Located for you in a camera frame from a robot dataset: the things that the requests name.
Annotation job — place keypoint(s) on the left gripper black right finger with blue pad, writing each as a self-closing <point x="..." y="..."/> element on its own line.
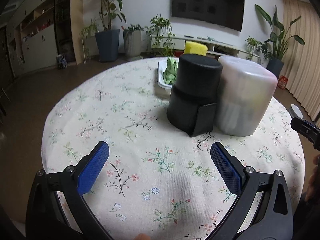
<point x="273" y="218"/>

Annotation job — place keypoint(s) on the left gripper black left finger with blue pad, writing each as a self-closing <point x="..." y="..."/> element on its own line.
<point x="45" y="216"/>

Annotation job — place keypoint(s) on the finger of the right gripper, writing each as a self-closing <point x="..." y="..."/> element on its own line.
<point x="308" y="130"/>

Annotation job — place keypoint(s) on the yellow rectangular sponge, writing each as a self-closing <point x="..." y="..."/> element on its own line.
<point x="195" y="48"/>

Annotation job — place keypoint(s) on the green floral cloth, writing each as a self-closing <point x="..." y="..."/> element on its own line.
<point x="169" y="75"/>

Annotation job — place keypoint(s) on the small grey stool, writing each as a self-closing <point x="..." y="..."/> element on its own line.
<point x="295" y="112"/>

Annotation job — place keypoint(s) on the red gift bag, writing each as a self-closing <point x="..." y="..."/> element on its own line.
<point x="282" y="82"/>

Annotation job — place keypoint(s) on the beige curtain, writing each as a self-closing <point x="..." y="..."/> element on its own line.
<point x="301" y="63"/>

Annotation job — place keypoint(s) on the dark blue planter right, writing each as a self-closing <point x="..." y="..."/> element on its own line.
<point x="275" y="66"/>

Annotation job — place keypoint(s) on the white translucent container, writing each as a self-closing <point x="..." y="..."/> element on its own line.
<point x="245" y="91"/>

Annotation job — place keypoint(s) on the large leaf plant right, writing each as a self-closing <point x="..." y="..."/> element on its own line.
<point x="276" y="46"/>

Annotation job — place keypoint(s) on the floral white tablecloth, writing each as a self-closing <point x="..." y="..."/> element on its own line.
<point x="158" y="180"/>

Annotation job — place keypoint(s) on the black cylindrical container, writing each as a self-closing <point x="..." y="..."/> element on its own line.
<point x="193" y="98"/>

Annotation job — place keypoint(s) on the white tv console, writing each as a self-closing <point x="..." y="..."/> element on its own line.
<point x="177" y="42"/>

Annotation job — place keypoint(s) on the white plastic tray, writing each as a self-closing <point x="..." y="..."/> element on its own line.
<point x="163" y="88"/>

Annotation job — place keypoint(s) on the dark blue square planter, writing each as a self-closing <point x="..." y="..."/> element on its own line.
<point x="108" y="44"/>

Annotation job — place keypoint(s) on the trailing green plant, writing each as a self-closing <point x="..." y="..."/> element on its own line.
<point x="160" y="36"/>

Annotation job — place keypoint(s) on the grey ribbed planter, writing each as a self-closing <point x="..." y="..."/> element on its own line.
<point x="132" y="44"/>

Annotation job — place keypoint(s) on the white wall cabinet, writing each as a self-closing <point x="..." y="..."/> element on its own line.
<point x="31" y="36"/>

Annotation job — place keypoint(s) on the wall mounted television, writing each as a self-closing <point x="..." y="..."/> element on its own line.
<point x="226" y="13"/>

